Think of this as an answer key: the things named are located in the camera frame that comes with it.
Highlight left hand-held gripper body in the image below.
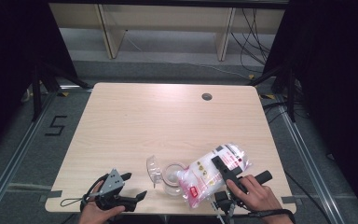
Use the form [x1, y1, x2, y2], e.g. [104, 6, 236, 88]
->
[94, 168, 138, 213]

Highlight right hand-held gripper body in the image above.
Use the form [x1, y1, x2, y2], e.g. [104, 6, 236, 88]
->
[213, 170, 274, 217]

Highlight red and white sugar pouch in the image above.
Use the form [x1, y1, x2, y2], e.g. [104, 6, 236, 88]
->
[176, 142, 252, 209]

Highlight clear glass jar with lid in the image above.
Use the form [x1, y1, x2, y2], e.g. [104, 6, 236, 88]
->
[145, 154, 188, 197]

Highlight person's right hand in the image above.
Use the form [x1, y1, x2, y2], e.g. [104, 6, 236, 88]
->
[226, 174, 285, 216]

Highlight person's left hand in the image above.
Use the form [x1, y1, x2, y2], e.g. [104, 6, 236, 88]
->
[77, 181, 127, 224]

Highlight black metal stand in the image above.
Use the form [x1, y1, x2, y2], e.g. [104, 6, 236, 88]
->
[31, 62, 92, 122]
[248, 63, 296, 123]

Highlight black curtain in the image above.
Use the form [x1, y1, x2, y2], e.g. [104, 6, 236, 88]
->
[262, 0, 358, 216]
[0, 0, 78, 160]

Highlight beige wooden shelf unit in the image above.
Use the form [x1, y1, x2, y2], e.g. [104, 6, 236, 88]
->
[48, 3, 286, 62]

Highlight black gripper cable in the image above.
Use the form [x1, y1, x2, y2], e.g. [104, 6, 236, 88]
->
[79, 174, 110, 213]

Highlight gray wrist cord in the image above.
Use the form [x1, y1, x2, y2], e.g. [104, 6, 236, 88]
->
[59, 195, 90, 208]

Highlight black wrist strap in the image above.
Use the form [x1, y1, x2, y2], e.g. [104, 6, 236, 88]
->
[246, 208, 296, 224]

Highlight metal floor rail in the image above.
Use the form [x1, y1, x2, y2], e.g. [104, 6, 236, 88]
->
[0, 88, 59, 218]
[274, 94, 344, 224]

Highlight thin black floor cable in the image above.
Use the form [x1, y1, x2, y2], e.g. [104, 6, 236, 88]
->
[283, 171, 335, 224]

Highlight black floor cables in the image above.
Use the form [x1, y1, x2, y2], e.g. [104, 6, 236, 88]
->
[262, 101, 309, 125]

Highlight thin white floor cable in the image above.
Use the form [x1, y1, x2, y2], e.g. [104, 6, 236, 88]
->
[125, 29, 251, 78]

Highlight black cable bundle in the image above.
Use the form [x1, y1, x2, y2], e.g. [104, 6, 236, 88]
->
[231, 7, 273, 74]

